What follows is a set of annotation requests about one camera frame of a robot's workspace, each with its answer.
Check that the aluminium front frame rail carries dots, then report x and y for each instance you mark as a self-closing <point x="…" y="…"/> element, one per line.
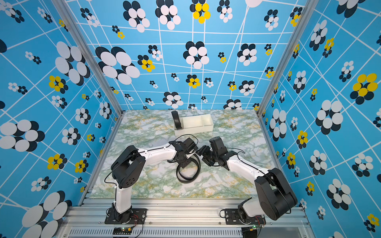
<point x="178" y="218"/>

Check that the black leather belt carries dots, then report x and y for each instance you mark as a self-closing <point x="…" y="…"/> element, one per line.
<point x="191" y="172"/>
<point x="176" y="119"/>

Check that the white plastic storage tray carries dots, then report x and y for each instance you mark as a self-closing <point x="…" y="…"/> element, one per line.
<point x="195" y="124"/>

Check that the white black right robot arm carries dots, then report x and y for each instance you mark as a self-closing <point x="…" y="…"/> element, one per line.
<point x="275" y="195"/>

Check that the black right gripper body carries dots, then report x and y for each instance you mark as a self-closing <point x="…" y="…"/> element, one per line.
<point x="209" y="156"/>

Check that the left green circuit board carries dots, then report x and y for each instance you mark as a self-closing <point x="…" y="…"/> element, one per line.
<point x="122" y="231"/>

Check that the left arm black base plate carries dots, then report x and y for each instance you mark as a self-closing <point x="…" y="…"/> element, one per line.
<point x="138" y="215"/>

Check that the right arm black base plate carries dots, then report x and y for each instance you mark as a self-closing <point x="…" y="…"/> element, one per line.
<point x="232" y="215"/>

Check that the right aluminium corner post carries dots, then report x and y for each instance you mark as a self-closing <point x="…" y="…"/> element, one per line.
<point x="308" y="10"/>

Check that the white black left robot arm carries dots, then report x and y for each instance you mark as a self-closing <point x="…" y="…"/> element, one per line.
<point x="127" y="169"/>

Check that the green circuit board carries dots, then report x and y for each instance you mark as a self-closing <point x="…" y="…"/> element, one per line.
<point x="122" y="231"/>
<point x="250" y="232"/>

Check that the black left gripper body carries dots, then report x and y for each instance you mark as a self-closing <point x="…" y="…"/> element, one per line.
<point x="185" y="161"/>

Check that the left aluminium corner post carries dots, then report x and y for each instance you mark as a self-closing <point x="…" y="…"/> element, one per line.
<point x="78" y="37"/>

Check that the right green circuit board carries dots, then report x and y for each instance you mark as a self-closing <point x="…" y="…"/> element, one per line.
<point x="250" y="232"/>

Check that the aluminium corner post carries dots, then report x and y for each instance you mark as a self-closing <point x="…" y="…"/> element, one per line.
<point x="308" y="10"/>
<point x="78" y="37"/>

